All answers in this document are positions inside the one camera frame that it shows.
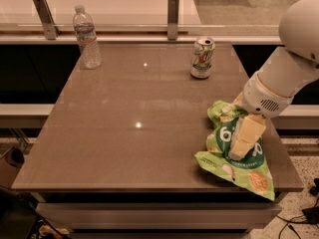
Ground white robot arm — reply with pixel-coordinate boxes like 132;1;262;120
228;0;319;161

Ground green rice chip bag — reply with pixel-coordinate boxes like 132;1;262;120
194;101;275;201

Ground metal railing bracket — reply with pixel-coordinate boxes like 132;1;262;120
167;0;179;40
33;0;59;40

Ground middle metal railing bracket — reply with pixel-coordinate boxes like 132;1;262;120
167;0;179;40

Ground black cables on floor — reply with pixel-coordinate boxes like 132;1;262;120
274;177;319;239

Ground green white soda can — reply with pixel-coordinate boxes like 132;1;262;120
190;37;215;79

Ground left metal railing bracket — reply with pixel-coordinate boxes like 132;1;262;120
33;0;59;40

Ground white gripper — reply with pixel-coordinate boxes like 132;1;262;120
228;72;295;161

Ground clear plastic water bottle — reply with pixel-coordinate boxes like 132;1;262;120
73;5;102;69

